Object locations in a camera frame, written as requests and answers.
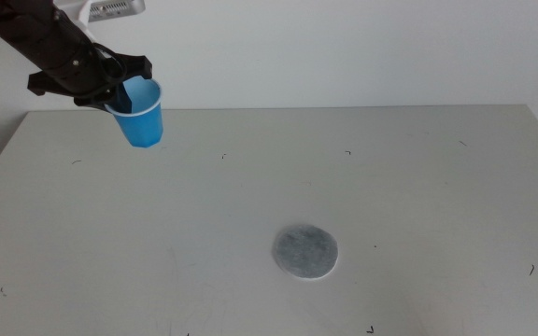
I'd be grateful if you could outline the blue plastic cup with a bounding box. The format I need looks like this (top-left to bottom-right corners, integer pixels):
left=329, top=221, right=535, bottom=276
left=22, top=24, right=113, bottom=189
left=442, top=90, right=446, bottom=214
left=104, top=77, right=164, bottom=149

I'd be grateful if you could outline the round grey cup mat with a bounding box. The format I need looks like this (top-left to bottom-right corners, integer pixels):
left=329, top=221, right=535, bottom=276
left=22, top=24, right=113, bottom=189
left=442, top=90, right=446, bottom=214
left=272, top=223, right=339, bottom=280

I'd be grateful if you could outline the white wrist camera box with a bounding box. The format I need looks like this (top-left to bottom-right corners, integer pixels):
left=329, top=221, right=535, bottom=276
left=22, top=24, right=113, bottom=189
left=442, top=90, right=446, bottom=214
left=53, top=0, right=147, bottom=43

